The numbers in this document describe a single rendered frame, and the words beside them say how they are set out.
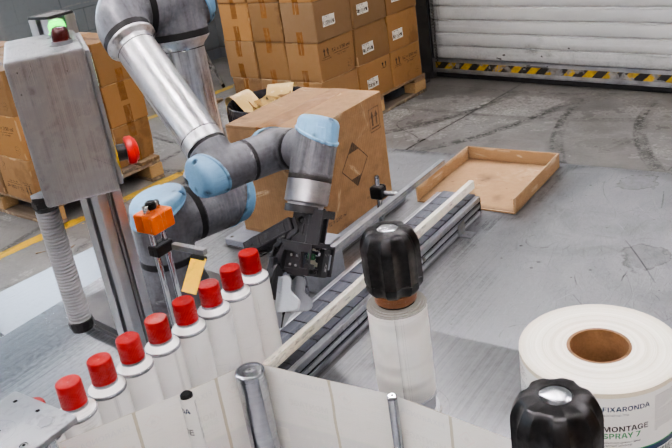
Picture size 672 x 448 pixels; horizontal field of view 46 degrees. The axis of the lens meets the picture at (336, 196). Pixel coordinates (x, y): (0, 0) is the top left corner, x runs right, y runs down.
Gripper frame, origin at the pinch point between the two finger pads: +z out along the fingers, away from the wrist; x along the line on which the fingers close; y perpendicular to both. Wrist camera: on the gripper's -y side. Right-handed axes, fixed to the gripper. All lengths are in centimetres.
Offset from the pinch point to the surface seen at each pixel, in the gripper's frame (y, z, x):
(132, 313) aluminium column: -11.8, 1.0, -21.9
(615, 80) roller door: -69, -141, 420
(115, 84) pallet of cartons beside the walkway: -289, -78, 195
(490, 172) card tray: -2, -38, 85
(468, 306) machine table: 20.5, -6.2, 31.7
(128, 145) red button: 1.2, -23.6, -39.5
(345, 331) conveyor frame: 5.7, 1.2, 13.1
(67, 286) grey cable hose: -8.5, -3.4, -37.6
